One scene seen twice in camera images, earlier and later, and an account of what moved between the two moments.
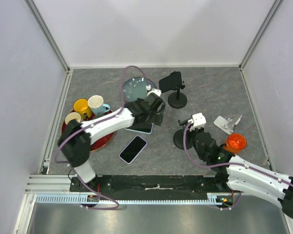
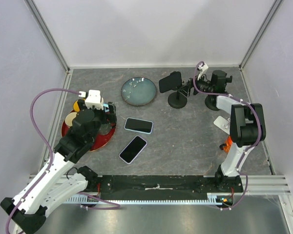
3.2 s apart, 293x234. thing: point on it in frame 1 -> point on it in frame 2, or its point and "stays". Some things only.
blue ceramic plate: [135, 87] stays
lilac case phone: [133, 149] stays
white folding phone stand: [227, 125] stays
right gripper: [198, 129] -> [185, 89]
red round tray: [99, 144] stays
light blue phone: [141, 126] stays
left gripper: [156, 118] -> [108, 117]
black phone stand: [178, 139] -> [210, 102]
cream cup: [72, 115] stays
